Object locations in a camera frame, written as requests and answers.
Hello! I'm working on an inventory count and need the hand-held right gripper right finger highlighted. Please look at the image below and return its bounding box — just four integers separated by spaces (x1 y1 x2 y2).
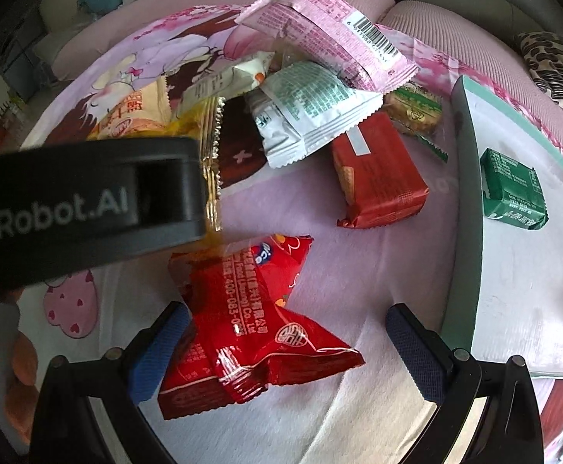
385 302 546 464

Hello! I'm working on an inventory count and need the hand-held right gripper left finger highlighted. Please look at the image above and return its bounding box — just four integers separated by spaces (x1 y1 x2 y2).
29 301 194 464

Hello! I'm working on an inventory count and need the bright red snack packet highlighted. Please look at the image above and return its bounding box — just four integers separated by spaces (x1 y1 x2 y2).
158 234 365 420

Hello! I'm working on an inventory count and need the white box with teal rim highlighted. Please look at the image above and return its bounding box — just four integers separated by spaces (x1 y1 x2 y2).
443 76 563 379

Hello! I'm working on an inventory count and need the yellow gold snack packet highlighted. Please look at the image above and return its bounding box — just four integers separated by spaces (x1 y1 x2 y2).
168 97 225 235

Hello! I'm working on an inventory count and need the white green-print snack packet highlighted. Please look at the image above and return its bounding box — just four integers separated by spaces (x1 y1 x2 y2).
245 62 383 169

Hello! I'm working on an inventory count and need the person's left hand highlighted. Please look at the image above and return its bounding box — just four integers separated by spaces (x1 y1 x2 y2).
2 331 40 444

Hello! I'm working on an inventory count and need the beige orange snack packet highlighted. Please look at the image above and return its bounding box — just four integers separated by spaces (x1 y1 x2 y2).
88 77 173 141

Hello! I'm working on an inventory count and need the dark red snack packet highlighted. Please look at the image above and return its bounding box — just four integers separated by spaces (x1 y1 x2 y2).
330 111 430 229

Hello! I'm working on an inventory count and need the small green snack packet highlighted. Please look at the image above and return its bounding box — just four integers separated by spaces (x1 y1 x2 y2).
479 147 549 232

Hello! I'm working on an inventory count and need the printed pink blanket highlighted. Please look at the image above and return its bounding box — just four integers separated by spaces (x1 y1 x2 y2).
17 2 563 464

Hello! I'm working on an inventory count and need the small cream white snack packet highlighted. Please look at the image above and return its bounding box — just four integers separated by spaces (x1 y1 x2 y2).
180 52 275 114

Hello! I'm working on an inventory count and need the clear green-label cake packet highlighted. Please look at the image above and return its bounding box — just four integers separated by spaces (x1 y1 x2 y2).
384 82 449 162

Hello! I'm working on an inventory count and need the pink snack packet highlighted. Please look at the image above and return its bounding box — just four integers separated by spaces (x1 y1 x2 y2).
235 0 418 94

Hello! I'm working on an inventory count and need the leopard print pillow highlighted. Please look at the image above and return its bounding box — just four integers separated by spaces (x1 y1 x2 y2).
516 31 563 118

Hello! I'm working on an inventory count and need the pink bed mattress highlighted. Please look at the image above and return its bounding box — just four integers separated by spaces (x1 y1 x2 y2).
51 0 563 175

